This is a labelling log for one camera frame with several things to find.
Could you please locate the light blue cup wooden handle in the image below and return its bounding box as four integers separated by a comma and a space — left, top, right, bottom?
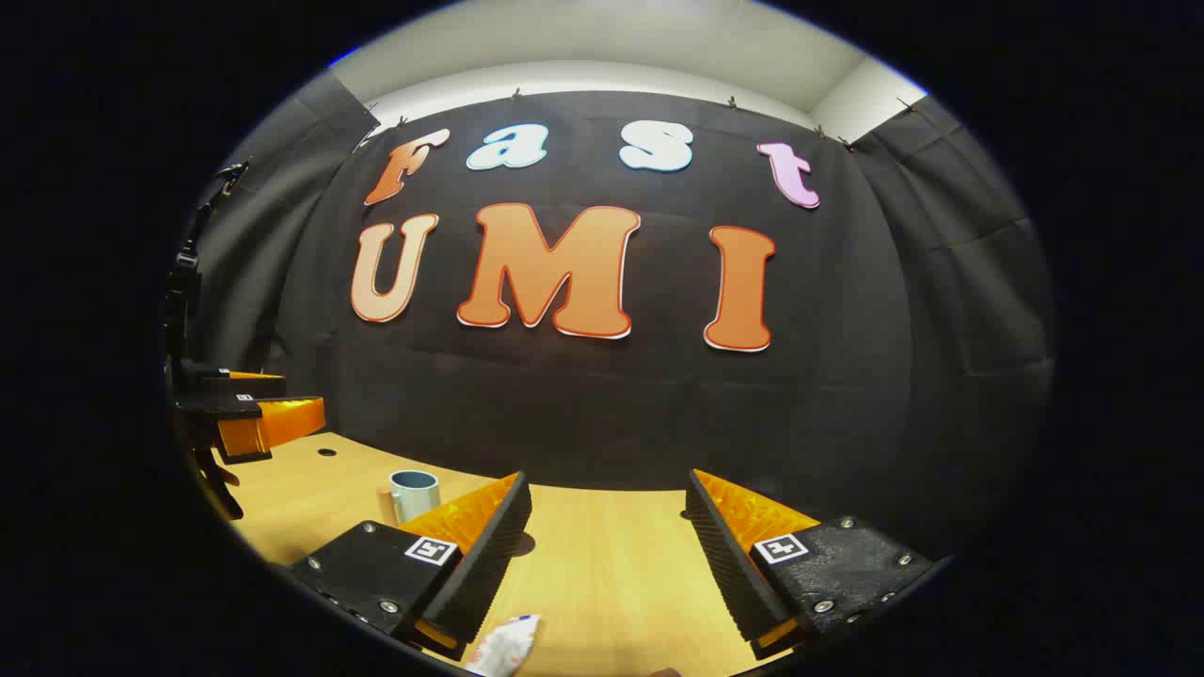
377, 470, 441, 526

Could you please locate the white toothpaste tube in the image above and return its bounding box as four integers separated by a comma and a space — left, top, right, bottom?
464, 615, 542, 677

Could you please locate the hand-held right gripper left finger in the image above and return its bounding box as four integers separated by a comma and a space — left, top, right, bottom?
290, 470, 533, 662

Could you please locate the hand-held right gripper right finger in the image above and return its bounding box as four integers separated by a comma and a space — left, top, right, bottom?
685, 468, 937, 661

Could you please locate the black backdrop cloth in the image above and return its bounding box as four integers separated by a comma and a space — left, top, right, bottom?
183, 71, 1054, 556

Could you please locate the wooden desktop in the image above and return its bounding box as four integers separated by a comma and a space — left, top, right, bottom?
202, 431, 829, 677

